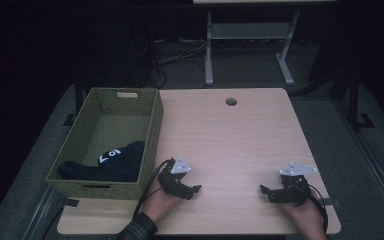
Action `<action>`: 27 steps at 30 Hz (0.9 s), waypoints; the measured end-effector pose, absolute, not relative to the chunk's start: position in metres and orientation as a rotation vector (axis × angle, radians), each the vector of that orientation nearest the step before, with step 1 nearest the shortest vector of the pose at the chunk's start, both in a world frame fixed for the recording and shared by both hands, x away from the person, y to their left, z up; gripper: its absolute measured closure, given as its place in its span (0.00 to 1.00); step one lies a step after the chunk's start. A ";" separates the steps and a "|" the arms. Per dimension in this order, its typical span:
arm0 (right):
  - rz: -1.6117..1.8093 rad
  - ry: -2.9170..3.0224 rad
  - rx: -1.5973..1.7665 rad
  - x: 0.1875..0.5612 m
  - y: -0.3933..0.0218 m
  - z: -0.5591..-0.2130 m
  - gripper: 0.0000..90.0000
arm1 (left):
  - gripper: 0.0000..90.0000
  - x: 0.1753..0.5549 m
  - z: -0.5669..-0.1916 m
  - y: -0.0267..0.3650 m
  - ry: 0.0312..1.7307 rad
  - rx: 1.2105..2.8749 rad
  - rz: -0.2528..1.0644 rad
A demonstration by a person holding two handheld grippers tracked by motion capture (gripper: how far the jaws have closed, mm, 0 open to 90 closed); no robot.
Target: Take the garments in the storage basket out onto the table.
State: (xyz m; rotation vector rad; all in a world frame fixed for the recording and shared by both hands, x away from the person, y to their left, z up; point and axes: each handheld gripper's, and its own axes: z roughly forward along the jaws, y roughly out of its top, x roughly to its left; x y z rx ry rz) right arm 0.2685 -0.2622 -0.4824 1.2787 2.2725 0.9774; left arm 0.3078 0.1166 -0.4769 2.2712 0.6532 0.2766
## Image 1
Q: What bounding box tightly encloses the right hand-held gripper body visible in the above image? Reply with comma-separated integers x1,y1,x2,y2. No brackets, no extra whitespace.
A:
278,161,318,207

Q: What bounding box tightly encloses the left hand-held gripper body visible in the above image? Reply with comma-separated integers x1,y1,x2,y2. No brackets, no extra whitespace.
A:
157,154,194,196

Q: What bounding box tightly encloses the dark blue knit garment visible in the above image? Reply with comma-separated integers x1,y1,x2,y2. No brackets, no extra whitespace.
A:
57,140,147,183

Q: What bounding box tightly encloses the green woven basket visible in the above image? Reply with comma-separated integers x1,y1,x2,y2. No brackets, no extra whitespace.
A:
45,87,165,202

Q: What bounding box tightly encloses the person's left hand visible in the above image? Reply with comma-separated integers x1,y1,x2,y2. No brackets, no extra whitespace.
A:
140,184,181,223

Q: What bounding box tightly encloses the person's right hand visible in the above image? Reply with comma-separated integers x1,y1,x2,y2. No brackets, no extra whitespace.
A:
281,189,328,240

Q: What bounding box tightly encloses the black metal stand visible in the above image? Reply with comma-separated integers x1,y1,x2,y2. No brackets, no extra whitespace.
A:
62,74,88,128
344,70,376,132

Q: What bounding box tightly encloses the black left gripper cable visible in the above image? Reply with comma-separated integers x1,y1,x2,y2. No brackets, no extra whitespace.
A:
132,159,175,219

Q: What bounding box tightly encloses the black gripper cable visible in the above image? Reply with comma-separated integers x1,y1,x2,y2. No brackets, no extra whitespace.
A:
299,184,330,234
132,159,175,219

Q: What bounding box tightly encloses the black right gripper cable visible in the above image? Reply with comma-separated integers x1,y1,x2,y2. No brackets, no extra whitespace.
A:
299,184,330,234

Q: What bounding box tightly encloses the grey metal floor rail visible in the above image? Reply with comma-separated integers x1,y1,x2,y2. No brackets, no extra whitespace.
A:
333,99,384,232
21,184,80,240

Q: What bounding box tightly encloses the bundle of floor cables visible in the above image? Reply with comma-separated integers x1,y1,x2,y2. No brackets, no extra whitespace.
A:
135,35,212,90

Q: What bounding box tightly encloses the white metal frame desk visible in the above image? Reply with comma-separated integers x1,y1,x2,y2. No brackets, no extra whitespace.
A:
192,0,338,87

